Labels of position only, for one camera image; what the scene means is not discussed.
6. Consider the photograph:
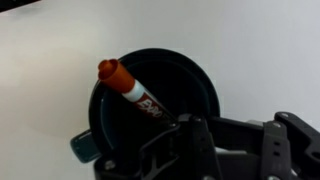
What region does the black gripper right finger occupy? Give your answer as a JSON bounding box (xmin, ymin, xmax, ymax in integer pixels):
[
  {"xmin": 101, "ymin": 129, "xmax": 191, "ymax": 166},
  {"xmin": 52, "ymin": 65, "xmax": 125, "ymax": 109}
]
[{"xmin": 260, "ymin": 111, "xmax": 320, "ymax": 180}]

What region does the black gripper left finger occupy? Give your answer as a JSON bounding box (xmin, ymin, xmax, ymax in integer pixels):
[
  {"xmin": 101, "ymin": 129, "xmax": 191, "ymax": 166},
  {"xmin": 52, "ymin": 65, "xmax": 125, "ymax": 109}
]
[{"xmin": 93, "ymin": 113, "xmax": 222, "ymax": 180}]

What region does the dark blue enamel mug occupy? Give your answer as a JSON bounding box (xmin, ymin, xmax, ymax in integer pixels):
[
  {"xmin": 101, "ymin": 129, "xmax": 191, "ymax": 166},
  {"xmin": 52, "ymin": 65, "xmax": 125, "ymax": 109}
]
[{"xmin": 69, "ymin": 48, "xmax": 222, "ymax": 168}]

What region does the red dry erase marker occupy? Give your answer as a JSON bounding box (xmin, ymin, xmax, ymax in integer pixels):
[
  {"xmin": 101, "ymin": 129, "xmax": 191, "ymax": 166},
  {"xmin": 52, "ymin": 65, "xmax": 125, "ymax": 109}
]
[{"xmin": 97, "ymin": 58, "xmax": 176, "ymax": 123}]

